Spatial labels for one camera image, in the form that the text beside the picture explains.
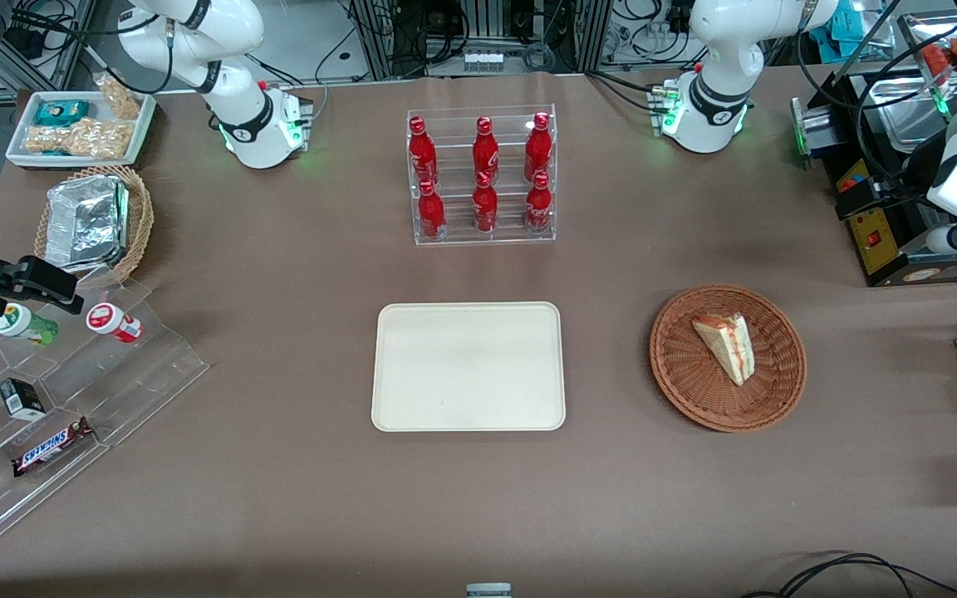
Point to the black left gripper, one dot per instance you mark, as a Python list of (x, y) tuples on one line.
[(915, 170)]

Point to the triangular sandwich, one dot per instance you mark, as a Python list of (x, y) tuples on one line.
[(728, 345)]

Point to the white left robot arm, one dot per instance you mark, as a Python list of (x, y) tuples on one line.
[(719, 50)]

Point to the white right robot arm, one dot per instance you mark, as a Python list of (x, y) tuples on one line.
[(238, 124)]

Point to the white snack tray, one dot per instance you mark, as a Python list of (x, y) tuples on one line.
[(22, 149)]

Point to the tan oval wicker basket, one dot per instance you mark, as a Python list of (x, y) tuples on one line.
[(139, 224)]

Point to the brown round wicker basket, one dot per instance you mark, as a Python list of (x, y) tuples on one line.
[(699, 382)]

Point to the cream rectangular plastic tray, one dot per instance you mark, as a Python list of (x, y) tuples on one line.
[(468, 365)]

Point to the black food warmer display case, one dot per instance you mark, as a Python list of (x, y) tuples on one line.
[(885, 241)]

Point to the green yoghurt drink bottle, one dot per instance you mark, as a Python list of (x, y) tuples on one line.
[(23, 324)]

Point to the aluminium foil container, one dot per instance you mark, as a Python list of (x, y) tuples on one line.
[(84, 224)]

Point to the steel warmer pan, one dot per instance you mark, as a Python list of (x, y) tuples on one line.
[(902, 116)]

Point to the red yoghurt drink bottle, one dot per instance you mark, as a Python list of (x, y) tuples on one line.
[(113, 322)]

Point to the large peanut snack bag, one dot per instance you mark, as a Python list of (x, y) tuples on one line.
[(80, 139)]

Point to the small black box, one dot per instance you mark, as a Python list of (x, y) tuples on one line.
[(23, 399)]

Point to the teal snack packet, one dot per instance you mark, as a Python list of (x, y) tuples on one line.
[(61, 112)]

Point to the orange fried food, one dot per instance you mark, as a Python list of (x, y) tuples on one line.
[(944, 60)]

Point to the teal plastic packet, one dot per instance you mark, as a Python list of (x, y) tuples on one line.
[(840, 29)]

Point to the clear acrylic stepped shelf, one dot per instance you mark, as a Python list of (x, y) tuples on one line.
[(138, 382)]

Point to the small peanut snack bag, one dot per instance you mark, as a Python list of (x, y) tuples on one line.
[(120, 98)]

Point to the snickers chocolate bar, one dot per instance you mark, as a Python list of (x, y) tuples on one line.
[(51, 448)]

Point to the red cola bottle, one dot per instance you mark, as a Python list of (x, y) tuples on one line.
[(421, 154), (431, 214), (484, 208), (537, 148), (538, 208), (485, 149)]

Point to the clear acrylic bottle rack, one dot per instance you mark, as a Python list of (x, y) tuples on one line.
[(512, 232)]

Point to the white power strip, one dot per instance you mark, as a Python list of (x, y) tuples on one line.
[(483, 60)]

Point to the grey device at table edge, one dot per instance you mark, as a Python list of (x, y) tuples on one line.
[(488, 590)]

